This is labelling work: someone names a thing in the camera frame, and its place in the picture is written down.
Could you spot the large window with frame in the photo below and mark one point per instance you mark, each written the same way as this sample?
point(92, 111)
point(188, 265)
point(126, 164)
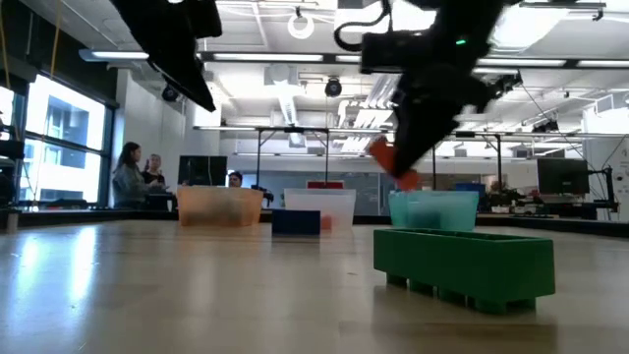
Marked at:
point(64, 147)

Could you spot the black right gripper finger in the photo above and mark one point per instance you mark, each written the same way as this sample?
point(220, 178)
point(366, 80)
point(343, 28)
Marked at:
point(417, 142)

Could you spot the blue box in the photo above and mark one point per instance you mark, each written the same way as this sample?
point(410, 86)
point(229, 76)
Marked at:
point(471, 187)

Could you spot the cluttered black desk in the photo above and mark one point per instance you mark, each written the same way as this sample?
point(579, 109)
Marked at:
point(565, 206)

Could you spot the black metal rig frame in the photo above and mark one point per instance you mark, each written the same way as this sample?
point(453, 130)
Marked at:
point(258, 157)
point(499, 162)

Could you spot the black overhead light bar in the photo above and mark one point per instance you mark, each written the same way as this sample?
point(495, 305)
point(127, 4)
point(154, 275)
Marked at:
point(329, 58)

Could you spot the black computer monitor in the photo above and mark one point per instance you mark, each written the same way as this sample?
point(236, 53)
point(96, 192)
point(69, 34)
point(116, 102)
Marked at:
point(562, 176)

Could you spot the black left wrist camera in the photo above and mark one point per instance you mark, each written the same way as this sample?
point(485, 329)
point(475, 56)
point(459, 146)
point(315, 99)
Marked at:
point(209, 19)

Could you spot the silver ceiling air duct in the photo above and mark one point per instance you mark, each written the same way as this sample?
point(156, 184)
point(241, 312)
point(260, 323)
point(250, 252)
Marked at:
point(540, 29)

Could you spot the black ceiling spot camera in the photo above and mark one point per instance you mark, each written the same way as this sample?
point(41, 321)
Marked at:
point(333, 87)
point(169, 93)
point(508, 81)
point(546, 127)

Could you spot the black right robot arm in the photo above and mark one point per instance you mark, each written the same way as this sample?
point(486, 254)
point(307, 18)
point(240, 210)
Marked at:
point(457, 15)

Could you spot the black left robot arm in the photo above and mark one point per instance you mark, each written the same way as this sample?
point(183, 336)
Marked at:
point(147, 12)

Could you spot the person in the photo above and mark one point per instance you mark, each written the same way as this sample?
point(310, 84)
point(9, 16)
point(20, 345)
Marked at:
point(154, 174)
point(129, 182)
point(236, 179)

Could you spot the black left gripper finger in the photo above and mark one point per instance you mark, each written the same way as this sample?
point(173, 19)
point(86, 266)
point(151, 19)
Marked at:
point(179, 86)
point(199, 81)

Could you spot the red box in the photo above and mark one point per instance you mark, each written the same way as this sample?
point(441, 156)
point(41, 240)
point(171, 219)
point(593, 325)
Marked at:
point(325, 185)

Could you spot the orange toy brick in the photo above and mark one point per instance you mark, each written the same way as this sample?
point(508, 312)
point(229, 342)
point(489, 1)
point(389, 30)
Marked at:
point(382, 155)
point(326, 222)

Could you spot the orange translucent plastic bin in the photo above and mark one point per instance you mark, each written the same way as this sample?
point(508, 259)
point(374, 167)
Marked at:
point(221, 206)

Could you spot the clear translucent plastic bin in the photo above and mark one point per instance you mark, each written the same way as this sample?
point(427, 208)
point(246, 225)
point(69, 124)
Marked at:
point(319, 199)

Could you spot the black equipment on stand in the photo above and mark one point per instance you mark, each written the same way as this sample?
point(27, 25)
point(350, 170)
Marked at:
point(10, 172)

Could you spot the teal translucent plastic bin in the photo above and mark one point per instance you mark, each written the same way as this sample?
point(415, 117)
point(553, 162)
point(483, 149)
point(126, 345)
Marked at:
point(462, 209)

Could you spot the grey short post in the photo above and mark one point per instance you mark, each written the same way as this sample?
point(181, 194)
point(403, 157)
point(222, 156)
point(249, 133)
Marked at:
point(12, 222)

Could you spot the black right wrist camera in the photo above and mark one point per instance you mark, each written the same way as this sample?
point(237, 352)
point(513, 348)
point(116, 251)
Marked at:
point(385, 51)

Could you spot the green potted plant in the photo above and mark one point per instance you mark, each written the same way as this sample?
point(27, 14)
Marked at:
point(503, 197)

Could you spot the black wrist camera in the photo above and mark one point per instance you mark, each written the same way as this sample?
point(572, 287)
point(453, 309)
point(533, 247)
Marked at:
point(209, 19)
point(385, 51)

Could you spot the green toy brick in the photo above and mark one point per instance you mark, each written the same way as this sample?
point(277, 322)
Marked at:
point(462, 268)

